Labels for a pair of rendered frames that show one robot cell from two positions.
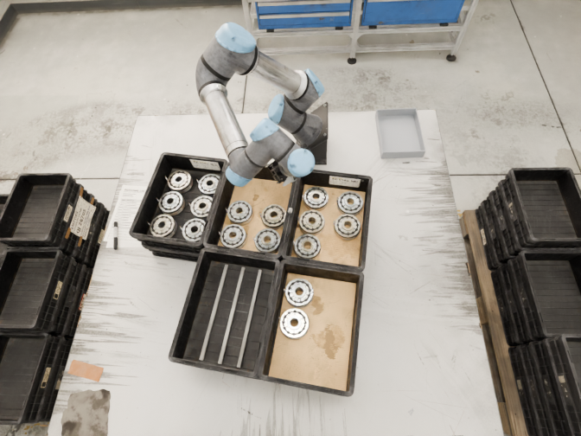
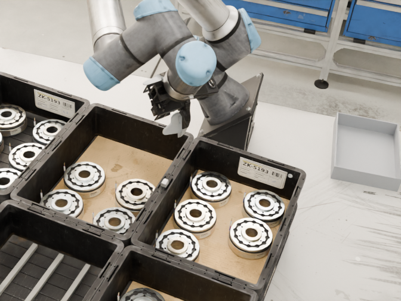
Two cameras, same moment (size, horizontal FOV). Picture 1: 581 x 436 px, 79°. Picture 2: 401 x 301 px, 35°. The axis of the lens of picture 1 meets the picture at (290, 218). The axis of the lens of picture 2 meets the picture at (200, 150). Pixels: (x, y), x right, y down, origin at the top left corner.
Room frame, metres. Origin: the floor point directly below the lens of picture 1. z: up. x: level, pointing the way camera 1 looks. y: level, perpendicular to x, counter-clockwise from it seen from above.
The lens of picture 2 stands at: (-0.43, -0.08, 1.99)
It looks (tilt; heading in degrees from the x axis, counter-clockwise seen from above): 41 degrees down; 0
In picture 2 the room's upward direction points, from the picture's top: 7 degrees clockwise
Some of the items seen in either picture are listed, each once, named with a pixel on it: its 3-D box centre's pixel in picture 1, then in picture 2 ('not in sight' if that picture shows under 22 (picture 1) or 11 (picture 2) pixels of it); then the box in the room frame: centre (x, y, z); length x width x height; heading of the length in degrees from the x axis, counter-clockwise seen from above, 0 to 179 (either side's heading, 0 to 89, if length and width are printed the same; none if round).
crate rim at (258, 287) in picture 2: (328, 216); (224, 207); (0.59, -0.15, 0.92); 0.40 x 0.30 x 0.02; 164
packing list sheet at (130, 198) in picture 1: (134, 214); not in sight; (0.84, 0.72, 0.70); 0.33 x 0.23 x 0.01; 172
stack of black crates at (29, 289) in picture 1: (42, 295); not in sight; (0.64, 1.38, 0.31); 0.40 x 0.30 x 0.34; 172
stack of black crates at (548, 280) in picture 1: (544, 300); not in sight; (0.29, -1.20, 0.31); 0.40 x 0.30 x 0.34; 172
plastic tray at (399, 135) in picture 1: (399, 132); (366, 150); (1.10, -0.59, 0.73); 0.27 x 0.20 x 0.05; 174
